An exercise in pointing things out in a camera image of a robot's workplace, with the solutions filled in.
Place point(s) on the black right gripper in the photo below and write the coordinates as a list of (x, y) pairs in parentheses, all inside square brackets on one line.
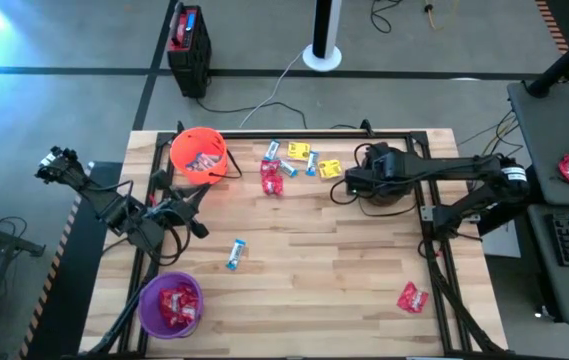
[(369, 182)]

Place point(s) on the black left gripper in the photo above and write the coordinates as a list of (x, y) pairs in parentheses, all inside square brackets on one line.
[(171, 216)]

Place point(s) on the yellow candy pack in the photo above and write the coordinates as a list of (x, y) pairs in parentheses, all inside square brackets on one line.
[(329, 169), (298, 150)]

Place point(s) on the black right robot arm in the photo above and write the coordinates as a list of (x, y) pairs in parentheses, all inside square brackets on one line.
[(454, 165)]

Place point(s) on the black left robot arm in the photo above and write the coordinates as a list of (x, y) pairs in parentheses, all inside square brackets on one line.
[(114, 210)]

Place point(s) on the orange halloween bucket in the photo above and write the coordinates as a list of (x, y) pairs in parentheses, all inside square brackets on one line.
[(184, 145)]

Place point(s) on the purple halloween bucket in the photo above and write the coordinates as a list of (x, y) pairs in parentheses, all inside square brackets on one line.
[(149, 305)]

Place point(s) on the black jack-o-lantern bucket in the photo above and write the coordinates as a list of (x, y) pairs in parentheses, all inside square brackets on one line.
[(409, 192)]

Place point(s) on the black crate with red box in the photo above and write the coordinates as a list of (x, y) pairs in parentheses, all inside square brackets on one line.
[(191, 65)]

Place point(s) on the white base black pole stand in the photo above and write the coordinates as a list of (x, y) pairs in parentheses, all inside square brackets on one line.
[(326, 30)]

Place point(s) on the black floor stand legs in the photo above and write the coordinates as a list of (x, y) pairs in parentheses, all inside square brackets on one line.
[(4, 240)]

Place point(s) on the grey side desk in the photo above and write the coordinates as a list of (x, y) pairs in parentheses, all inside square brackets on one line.
[(544, 140)]

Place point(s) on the black diagonal pole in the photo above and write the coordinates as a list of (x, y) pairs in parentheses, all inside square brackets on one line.
[(564, 62)]

